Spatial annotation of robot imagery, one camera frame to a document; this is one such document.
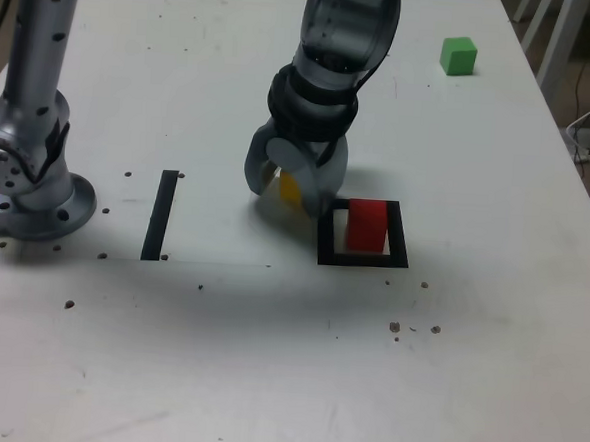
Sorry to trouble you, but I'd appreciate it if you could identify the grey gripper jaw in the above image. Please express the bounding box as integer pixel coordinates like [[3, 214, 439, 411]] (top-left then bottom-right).
[[243, 125, 283, 198], [264, 130, 352, 221]]

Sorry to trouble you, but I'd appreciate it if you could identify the yellow cube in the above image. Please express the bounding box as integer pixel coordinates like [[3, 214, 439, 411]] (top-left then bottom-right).
[[261, 162, 308, 214]]

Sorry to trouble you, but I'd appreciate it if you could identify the red cube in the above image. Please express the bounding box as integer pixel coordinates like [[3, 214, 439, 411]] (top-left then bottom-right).
[[344, 197, 391, 254]]

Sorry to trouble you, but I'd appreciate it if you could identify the green cube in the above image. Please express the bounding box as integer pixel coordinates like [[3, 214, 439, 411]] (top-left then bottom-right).
[[437, 35, 480, 79]]

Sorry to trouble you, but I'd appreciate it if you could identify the black tape square outline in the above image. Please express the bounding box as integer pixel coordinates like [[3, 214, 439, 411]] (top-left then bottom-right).
[[313, 195, 413, 271]]

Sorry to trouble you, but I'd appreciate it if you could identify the black tape strip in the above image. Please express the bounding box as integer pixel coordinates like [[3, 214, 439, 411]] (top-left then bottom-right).
[[139, 168, 180, 264]]

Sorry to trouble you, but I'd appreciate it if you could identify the thin white furniture leg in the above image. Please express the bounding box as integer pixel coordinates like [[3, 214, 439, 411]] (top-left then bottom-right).
[[522, 0, 556, 50], [511, 0, 536, 25]]

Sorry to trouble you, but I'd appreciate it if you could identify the thick white table leg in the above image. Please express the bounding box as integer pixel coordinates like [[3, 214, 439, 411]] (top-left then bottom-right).
[[535, 0, 590, 97]]

